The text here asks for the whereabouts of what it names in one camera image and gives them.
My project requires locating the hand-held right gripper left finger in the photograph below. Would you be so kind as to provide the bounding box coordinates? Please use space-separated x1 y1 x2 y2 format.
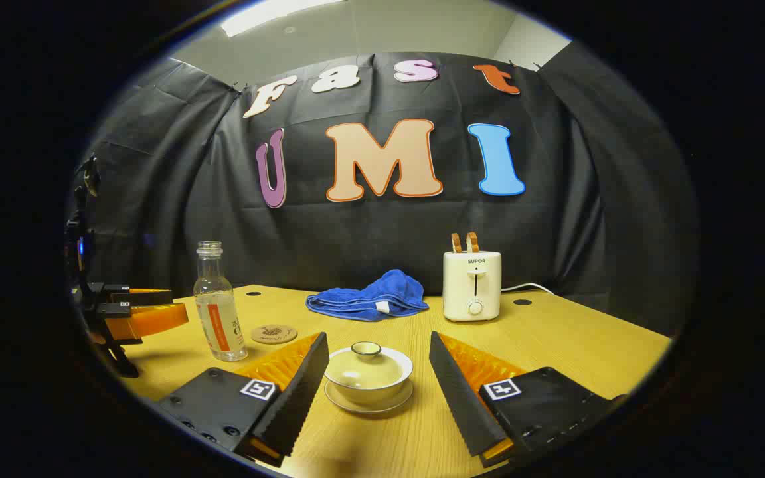
153 332 330 469

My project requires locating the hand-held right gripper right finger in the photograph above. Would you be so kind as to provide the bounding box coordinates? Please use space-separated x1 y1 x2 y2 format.
429 331 629 469

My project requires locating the round cork coaster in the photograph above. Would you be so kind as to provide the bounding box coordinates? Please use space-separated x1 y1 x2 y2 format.
251 324 298 345

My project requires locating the white teacup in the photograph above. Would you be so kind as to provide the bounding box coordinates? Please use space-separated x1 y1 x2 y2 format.
323 346 414 406

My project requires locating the white teacup lid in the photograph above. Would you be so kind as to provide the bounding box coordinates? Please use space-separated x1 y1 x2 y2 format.
331 341 404 390

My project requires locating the clear glass water bottle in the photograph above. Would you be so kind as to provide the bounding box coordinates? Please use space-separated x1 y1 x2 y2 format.
193 241 248 362

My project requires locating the white saucer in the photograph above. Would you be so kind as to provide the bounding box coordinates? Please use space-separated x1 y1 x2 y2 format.
324 380 415 416

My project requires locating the cream toaster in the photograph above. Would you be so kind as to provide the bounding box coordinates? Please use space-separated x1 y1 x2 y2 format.
442 251 503 323

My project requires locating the blue towel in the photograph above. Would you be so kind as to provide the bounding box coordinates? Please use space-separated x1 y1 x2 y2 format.
305 269 430 323

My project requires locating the black backdrop cloth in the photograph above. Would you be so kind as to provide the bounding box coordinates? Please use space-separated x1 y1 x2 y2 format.
84 52 699 336

